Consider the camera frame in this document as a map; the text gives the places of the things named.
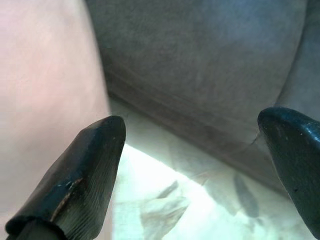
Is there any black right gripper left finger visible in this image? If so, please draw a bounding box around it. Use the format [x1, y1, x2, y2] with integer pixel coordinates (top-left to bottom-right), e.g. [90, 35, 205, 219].
[4, 115, 127, 240]

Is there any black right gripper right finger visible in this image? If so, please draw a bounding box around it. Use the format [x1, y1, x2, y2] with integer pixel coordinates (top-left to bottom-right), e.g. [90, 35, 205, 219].
[257, 106, 320, 240]

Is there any pink Hello pillow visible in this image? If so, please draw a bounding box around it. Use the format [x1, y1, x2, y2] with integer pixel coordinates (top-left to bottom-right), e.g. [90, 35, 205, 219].
[0, 0, 111, 240]

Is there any grey-brown fabric sofa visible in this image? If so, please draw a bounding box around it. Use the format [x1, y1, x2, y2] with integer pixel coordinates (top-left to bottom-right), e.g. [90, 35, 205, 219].
[84, 0, 320, 198]

